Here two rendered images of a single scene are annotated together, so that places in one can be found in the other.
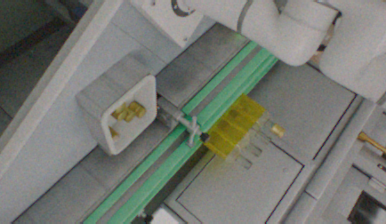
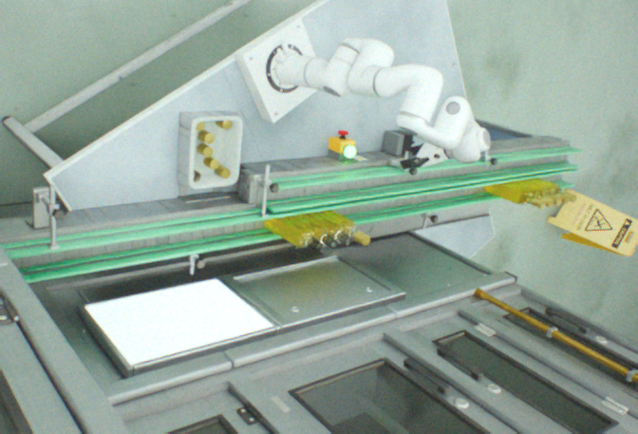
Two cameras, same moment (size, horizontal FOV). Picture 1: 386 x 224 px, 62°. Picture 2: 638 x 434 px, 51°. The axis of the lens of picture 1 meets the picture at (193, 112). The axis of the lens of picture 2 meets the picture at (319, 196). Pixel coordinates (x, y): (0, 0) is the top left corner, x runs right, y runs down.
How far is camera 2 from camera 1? 160 cm
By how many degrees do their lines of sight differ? 43
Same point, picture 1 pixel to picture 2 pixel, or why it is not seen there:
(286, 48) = (327, 74)
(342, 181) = (440, 320)
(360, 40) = (363, 55)
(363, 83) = (364, 77)
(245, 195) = (311, 292)
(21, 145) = (132, 123)
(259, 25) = (314, 66)
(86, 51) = (199, 80)
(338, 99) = (465, 273)
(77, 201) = (143, 212)
